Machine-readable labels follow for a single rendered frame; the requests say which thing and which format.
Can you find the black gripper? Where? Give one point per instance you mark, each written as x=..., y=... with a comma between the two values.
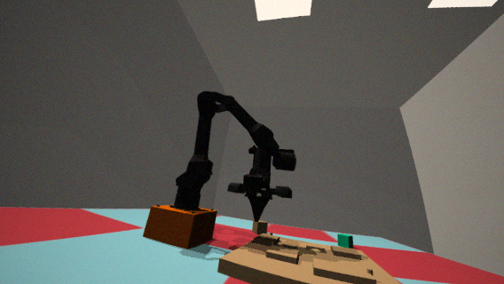
x=258, y=203

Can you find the small green block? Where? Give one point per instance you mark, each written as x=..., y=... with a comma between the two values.
x=344, y=240

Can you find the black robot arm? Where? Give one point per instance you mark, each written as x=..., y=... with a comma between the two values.
x=199, y=167

